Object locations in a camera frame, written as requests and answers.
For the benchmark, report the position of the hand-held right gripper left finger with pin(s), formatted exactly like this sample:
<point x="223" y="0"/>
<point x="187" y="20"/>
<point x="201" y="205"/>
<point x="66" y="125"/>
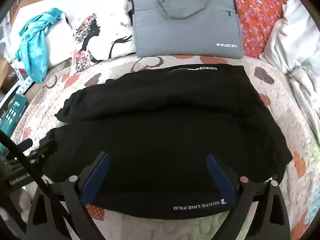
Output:
<point x="96" y="180"/>

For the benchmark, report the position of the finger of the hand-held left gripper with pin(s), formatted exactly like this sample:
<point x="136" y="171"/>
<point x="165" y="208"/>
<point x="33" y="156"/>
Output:
<point x="46" y="146"/>
<point x="26" y="144"/>

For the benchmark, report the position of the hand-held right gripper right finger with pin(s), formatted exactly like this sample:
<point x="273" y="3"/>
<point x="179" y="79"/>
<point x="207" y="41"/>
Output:
<point x="221" y="180"/>

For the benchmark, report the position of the black pants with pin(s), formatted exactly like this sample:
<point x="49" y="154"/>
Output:
<point x="162" y="130"/>

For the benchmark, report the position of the teal box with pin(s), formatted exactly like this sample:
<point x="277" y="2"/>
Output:
<point x="12" y="112"/>

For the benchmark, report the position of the white slotted metal rack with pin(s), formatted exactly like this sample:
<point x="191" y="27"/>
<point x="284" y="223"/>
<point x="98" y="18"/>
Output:
<point x="21" y="80"/>

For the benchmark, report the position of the cardboard box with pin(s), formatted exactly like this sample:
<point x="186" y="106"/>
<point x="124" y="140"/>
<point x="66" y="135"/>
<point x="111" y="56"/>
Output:
<point x="5" y="70"/>

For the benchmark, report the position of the heart-patterned quilt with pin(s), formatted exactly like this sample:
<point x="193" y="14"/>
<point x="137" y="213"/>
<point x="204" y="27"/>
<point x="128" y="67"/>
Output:
<point x="275" y="105"/>

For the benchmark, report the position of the teal cloth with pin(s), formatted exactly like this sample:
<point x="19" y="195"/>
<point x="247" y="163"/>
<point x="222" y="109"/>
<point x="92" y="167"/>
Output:
<point x="32" y="50"/>

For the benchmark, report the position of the plain white pillow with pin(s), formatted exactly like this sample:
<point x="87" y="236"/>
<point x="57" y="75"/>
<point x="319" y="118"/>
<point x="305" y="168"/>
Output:
<point x="60" y="45"/>

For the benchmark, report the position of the white pillow with figure print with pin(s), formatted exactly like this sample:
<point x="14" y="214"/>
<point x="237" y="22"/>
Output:
<point x="110" y="30"/>

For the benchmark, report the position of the grey folded shirt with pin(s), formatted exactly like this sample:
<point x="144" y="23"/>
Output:
<point x="187" y="35"/>

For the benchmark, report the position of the white crumpled garment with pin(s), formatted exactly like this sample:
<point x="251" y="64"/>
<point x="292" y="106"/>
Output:
<point x="295" y="42"/>

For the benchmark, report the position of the red floral blanket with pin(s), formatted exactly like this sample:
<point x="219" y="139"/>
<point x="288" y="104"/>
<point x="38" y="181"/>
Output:
<point x="257" y="12"/>

